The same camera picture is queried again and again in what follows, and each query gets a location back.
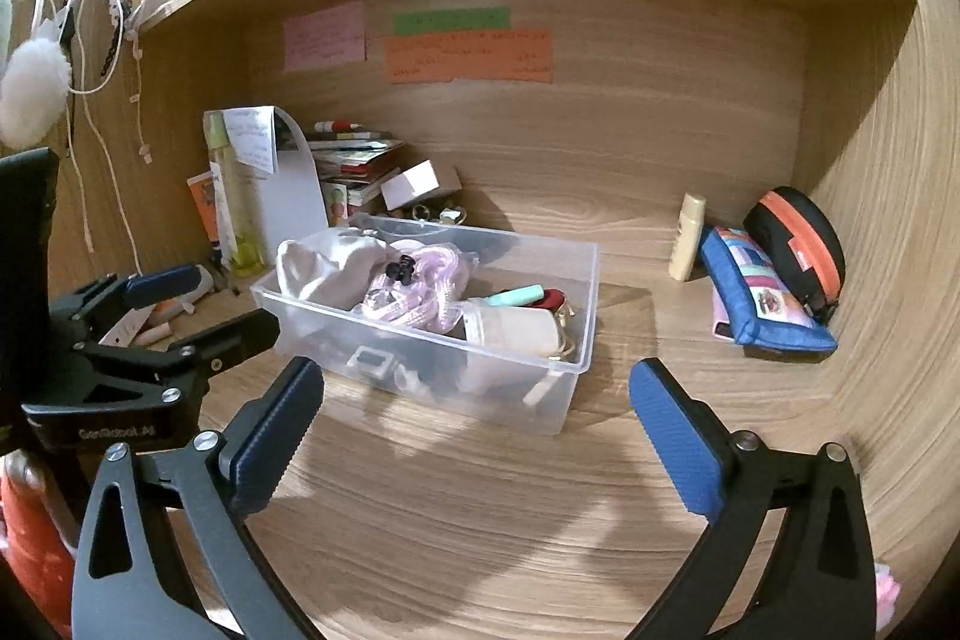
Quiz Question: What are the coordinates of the white paper receipt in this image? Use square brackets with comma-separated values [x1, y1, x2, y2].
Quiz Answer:
[223, 106, 277, 175]

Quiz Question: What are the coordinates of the white charging cable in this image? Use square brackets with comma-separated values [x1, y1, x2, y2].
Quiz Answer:
[62, 0, 148, 278]

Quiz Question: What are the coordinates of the green sticky note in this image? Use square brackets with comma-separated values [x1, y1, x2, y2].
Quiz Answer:
[392, 7, 511, 35]

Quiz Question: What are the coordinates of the blue patterned pencil pouch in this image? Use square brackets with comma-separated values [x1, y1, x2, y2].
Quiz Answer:
[700, 227, 836, 354]

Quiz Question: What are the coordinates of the cream small bottle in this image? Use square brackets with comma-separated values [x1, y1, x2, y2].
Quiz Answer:
[667, 193, 706, 283]

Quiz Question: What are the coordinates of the orange sticky note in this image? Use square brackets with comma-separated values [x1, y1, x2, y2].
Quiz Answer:
[384, 28, 553, 85]

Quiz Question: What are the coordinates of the pink knitted cord bundle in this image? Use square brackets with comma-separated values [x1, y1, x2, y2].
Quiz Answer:
[359, 240, 482, 335]

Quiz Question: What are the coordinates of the white file box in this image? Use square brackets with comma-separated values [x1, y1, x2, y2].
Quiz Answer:
[238, 106, 327, 268]

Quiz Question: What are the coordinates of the clear plastic storage bin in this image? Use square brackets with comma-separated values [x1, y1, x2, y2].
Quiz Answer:
[252, 214, 601, 435]

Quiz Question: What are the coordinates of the orange black round case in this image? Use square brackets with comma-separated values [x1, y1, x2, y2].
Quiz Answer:
[743, 185, 846, 325]

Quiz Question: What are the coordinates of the white printed carton box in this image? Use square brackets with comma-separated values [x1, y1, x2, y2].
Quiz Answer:
[98, 265, 213, 347]

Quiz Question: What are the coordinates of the white fluffy pompom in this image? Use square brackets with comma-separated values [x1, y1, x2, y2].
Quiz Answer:
[2, 39, 71, 151]

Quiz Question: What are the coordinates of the stack of books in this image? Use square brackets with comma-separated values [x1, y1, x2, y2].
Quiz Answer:
[306, 120, 405, 226]

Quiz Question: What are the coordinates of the white drawstring cloth pouch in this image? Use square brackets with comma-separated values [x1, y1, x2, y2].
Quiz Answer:
[275, 226, 391, 310]

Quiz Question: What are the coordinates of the small white cardboard box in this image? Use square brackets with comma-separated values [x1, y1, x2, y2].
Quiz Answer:
[381, 159, 462, 211]

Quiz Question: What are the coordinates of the pink sticky note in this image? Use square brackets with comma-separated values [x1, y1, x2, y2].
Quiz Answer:
[283, 0, 366, 73]

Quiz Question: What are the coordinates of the small white tube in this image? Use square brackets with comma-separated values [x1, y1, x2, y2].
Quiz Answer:
[133, 321, 172, 347]

